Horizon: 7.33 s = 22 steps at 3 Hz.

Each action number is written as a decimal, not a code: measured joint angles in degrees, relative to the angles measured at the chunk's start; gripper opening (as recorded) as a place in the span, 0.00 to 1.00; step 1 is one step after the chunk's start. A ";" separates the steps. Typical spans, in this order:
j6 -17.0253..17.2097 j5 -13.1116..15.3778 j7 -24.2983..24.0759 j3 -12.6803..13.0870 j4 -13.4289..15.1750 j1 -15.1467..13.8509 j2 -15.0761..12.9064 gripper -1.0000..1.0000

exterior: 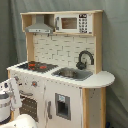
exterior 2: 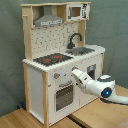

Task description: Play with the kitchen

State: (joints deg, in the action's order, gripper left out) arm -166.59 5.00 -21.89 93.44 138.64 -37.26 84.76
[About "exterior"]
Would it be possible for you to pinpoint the grey ice dispenser panel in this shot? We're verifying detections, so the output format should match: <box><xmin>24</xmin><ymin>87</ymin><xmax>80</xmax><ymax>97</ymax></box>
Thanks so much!
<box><xmin>55</xmin><ymin>93</ymin><xmax>71</xmax><ymax>120</ymax></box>

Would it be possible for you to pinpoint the white toy microwave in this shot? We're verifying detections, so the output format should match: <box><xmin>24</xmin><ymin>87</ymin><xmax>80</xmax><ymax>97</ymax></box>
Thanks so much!
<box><xmin>55</xmin><ymin>14</ymin><xmax>93</xmax><ymax>34</ymax></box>

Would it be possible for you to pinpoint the white oven door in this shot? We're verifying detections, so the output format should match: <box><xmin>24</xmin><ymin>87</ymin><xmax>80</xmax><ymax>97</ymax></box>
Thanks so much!
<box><xmin>19</xmin><ymin>89</ymin><xmax>42</xmax><ymax>123</ymax></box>

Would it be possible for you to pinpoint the white cabinet door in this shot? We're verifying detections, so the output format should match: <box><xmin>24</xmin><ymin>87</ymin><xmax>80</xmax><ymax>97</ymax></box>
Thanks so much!
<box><xmin>45</xmin><ymin>81</ymin><xmax>82</xmax><ymax>128</ymax></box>

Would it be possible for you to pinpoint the grey backdrop curtain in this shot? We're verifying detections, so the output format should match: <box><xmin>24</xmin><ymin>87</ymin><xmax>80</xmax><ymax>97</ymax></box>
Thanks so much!
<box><xmin>0</xmin><ymin>0</ymin><xmax>128</xmax><ymax>128</ymax></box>

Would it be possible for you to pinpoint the right red oven knob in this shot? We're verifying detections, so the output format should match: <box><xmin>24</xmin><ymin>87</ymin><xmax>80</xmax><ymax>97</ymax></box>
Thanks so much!
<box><xmin>32</xmin><ymin>81</ymin><xmax>37</xmax><ymax>87</ymax></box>

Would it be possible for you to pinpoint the black toy faucet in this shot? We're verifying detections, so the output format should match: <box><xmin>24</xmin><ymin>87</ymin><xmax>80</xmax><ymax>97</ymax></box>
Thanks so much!
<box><xmin>76</xmin><ymin>50</ymin><xmax>94</xmax><ymax>70</ymax></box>

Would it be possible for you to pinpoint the wooden toy kitchen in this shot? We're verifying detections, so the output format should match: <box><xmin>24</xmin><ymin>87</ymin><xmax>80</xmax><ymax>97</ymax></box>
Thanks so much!
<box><xmin>8</xmin><ymin>10</ymin><xmax>115</xmax><ymax>128</ymax></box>

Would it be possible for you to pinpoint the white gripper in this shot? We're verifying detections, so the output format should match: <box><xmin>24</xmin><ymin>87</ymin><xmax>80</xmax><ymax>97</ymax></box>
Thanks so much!
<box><xmin>4</xmin><ymin>78</ymin><xmax>22</xmax><ymax>110</ymax></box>

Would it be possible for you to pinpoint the grey toy sink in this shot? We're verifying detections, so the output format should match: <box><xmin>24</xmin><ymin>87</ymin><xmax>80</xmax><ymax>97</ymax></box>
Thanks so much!
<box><xmin>52</xmin><ymin>67</ymin><xmax>92</xmax><ymax>81</ymax></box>

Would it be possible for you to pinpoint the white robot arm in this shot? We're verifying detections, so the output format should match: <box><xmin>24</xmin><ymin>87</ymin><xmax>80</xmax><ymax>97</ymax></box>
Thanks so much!
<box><xmin>0</xmin><ymin>78</ymin><xmax>37</xmax><ymax>128</ymax></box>

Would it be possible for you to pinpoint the black toy stovetop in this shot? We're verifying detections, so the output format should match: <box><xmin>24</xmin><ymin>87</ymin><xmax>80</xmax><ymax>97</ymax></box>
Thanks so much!
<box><xmin>20</xmin><ymin>61</ymin><xmax>56</xmax><ymax>73</ymax></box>

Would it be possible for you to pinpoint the grey range hood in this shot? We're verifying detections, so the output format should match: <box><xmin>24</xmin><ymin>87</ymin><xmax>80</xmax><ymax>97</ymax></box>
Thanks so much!
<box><xmin>25</xmin><ymin>14</ymin><xmax>54</xmax><ymax>34</ymax></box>

